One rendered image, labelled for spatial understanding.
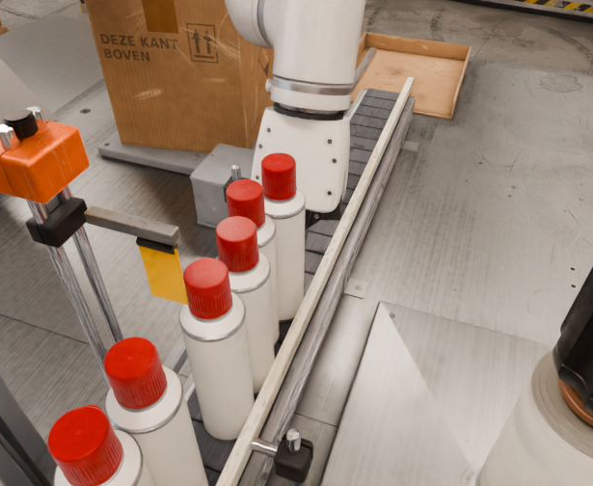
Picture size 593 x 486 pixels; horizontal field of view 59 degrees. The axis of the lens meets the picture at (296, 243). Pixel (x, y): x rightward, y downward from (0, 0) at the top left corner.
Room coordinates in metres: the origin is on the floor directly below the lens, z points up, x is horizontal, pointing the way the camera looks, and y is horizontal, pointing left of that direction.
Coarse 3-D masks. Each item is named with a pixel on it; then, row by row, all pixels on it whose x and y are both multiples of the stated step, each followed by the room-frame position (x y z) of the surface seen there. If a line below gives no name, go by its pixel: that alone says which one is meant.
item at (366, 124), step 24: (384, 96) 0.95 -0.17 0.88; (408, 96) 0.95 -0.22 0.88; (360, 120) 0.86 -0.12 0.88; (384, 120) 0.86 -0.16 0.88; (360, 144) 0.77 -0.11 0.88; (360, 168) 0.70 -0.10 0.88; (312, 240) 0.53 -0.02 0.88; (312, 264) 0.48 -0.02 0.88; (312, 312) 0.40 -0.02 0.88; (192, 408) 0.27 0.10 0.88; (216, 456) 0.22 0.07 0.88; (216, 480) 0.20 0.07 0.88; (240, 480) 0.21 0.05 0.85
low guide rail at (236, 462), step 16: (400, 96) 0.88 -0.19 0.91; (400, 112) 0.84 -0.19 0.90; (384, 128) 0.76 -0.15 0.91; (384, 144) 0.72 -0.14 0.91; (368, 176) 0.63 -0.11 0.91; (352, 208) 0.55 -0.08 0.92; (336, 240) 0.49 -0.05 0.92; (336, 256) 0.47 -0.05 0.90; (320, 272) 0.43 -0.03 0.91; (320, 288) 0.41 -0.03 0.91; (304, 304) 0.38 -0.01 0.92; (304, 320) 0.36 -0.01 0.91; (288, 336) 0.34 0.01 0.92; (288, 352) 0.32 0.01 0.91; (272, 368) 0.30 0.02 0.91; (272, 384) 0.28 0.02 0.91; (256, 400) 0.26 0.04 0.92; (272, 400) 0.27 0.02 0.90; (256, 416) 0.25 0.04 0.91; (256, 432) 0.23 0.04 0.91; (240, 448) 0.21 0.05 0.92; (240, 464) 0.20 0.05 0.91; (224, 480) 0.19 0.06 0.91
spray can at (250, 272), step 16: (224, 224) 0.32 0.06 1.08; (240, 224) 0.32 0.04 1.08; (224, 240) 0.30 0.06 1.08; (240, 240) 0.30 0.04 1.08; (256, 240) 0.31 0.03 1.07; (224, 256) 0.30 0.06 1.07; (240, 256) 0.30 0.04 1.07; (256, 256) 0.31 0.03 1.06; (240, 272) 0.30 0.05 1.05; (256, 272) 0.30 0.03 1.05; (240, 288) 0.29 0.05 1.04; (256, 288) 0.29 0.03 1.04; (256, 304) 0.29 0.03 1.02; (256, 320) 0.29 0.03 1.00; (272, 320) 0.31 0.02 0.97; (256, 336) 0.29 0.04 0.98; (272, 336) 0.31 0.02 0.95; (256, 352) 0.29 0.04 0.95; (272, 352) 0.30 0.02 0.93; (256, 368) 0.29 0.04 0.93; (256, 384) 0.29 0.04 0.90
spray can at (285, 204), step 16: (272, 160) 0.41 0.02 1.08; (288, 160) 0.41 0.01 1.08; (272, 176) 0.39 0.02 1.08; (288, 176) 0.39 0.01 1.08; (272, 192) 0.39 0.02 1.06; (288, 192) 0.39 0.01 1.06; (272, 208) 0.39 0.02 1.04; (288, 208) 0.39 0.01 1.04; (304, 208) 0.40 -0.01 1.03; (288, 224) 0.38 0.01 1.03; (304, 224) 0.40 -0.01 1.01; (288, 240) 0.38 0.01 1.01; (304, 240) 0.40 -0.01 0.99; (288, 256) 0.38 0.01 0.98; (304, 256) 0.40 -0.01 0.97; (288, 272) 0.38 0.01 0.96; (304, 272) 0.41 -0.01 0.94; (288, 288) 0.38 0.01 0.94; (288, 304) 0.38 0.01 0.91; (288, 320) 0.38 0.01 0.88
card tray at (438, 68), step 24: (360, 48) 1.26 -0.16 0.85; (384, 48) 1.30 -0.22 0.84; (408, 48) 1.28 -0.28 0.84; (432, 48) 1.26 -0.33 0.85; (456, 48) 1.24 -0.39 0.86; (384, 72) 1.16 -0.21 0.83; (408, 72) 1.16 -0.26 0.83; (432, 72) 1.16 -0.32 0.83; (456, 72) 1.16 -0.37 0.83; (432, 96) 1.04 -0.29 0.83; (456, 96) 0.97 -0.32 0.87
